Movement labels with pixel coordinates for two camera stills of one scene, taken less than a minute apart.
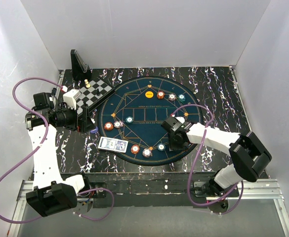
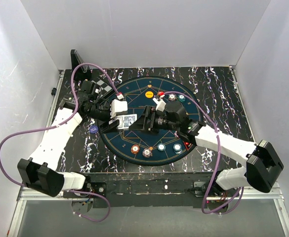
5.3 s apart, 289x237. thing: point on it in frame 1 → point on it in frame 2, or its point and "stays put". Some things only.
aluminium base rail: [259, 210] stays put
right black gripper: [172, 146] → [141, 123]
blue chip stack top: [172, 97] stays put
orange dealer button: [149, 94] stays put
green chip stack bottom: [161, 146] stays put
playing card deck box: [112, 144] → [125, 121]
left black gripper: [77, 123] → [107, 126]
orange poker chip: [135, 148] stays put
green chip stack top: [182, 98] stays put
